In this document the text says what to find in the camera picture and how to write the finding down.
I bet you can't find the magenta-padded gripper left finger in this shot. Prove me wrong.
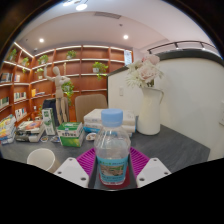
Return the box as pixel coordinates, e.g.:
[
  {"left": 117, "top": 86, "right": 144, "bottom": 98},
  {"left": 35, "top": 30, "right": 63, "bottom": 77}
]
[{"left": 53, "top": 148, "right": 98, "bottom": 188}]

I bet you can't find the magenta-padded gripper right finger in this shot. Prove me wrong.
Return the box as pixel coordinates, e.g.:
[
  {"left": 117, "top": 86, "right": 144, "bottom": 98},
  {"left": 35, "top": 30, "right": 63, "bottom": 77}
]
[{"left": 129, "top": 147, "right": 172, "bottom": 188}]

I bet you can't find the clear blue-capped water bottle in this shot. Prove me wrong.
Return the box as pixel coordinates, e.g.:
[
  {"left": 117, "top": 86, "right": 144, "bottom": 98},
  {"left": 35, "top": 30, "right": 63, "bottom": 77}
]
[{"left": 93, "top": 108, "right": 132, "bottom": 186}]

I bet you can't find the cream ceramic mug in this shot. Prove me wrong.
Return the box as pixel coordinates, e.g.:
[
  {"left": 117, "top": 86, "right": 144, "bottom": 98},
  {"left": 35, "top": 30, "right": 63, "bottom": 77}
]
[{"left": 26, "top": 147, "right": 62, "bottom": 174}]

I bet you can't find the green white box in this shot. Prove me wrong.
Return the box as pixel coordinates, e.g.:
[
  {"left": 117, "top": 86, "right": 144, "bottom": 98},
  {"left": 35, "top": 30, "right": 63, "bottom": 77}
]
[{"left": 57, "top": 121, "right": 85, "bottom": 148}]

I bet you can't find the dark book stack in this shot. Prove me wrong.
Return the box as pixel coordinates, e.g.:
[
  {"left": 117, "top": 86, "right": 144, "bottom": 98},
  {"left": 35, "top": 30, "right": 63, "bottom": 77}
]
[{"left": 14, "top": 119, "right": 46, "bottom": 143}]

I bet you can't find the white ceramic vase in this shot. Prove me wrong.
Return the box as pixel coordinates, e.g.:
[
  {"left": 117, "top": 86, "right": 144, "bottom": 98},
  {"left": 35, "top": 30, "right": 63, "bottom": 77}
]
[{"left": 137, "top": 87, "right": 165, "bottom": 136}]

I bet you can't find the tan chair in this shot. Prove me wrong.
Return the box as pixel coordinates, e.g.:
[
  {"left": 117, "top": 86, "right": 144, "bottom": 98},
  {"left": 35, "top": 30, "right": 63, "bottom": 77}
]
[{"left": 74, "top": 93, "right": 108, "bottom": 124}]

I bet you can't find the dark chair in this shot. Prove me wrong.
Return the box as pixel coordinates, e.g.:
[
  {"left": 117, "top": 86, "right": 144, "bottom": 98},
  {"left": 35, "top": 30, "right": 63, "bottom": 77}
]
[{"left": 42, "top": 97, "right": 61, "bottom": 118}]

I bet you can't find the wooden artist mannequin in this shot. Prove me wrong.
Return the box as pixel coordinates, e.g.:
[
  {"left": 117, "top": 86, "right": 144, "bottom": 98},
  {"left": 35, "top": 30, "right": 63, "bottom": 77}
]
[{"left": 44, "top": 63, "right": 72, "bottom": 125}]

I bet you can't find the orange wooden shelf unit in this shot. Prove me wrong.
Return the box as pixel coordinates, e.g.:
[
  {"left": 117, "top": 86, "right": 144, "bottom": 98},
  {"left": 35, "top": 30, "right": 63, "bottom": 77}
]
[{"left": 0, "top": 41, "right": 134, "bottom": 131}]

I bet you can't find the pink white flower bouquet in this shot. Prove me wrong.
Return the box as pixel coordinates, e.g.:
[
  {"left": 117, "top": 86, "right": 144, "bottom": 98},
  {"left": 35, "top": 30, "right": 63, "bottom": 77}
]
[{"left": 125, "top": 53, "right": 165, "bottom": 89}]

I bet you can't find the ceiling air vent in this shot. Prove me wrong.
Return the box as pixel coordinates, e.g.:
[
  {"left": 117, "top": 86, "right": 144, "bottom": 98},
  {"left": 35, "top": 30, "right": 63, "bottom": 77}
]
[{"left": 93, "top": 11, "right": 122, "bottom": 20}]

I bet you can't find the branched ceiling lamp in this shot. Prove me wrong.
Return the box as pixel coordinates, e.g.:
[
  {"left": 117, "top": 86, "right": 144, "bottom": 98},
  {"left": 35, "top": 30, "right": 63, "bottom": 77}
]
[{"left": 62, "top": 0, "right": 88, "bottom": 12}]

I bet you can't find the black track light rail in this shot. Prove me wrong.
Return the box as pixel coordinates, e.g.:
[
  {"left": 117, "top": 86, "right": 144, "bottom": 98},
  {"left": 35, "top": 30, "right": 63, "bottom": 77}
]
[{"left": 147, "top": 40, "right": 218, "bottom": 55}]

